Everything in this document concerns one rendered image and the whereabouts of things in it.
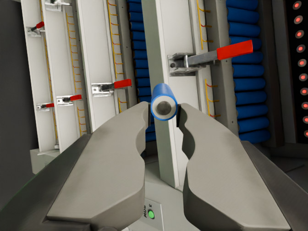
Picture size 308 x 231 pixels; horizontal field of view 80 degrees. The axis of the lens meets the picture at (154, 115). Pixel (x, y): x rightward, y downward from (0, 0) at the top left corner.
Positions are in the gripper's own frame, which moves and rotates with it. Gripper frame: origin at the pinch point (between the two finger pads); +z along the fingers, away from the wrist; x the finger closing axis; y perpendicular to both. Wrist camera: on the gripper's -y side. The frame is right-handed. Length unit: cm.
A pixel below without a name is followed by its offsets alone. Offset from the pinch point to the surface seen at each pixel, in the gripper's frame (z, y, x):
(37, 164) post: 38, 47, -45
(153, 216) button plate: 5.0, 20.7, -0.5
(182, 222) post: 2.9, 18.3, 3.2
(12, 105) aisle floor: 51, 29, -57
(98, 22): 31.9, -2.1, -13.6
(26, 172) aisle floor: 39, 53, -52
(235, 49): 10.2, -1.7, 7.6
